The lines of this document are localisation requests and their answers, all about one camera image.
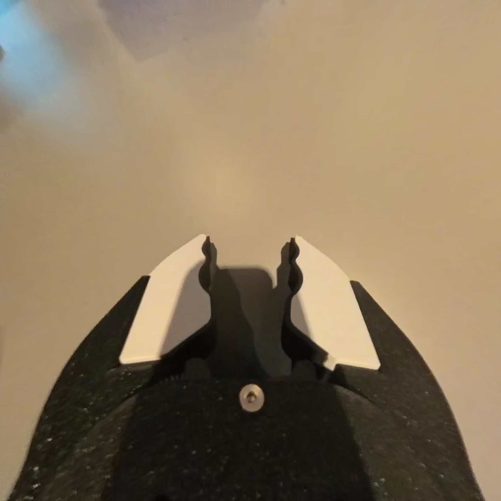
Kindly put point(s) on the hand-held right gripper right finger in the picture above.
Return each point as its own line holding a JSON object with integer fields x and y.
{"x": 336, "y": 313}

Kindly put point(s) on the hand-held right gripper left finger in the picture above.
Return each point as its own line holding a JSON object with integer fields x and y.
{"x": 152, "y": 321}

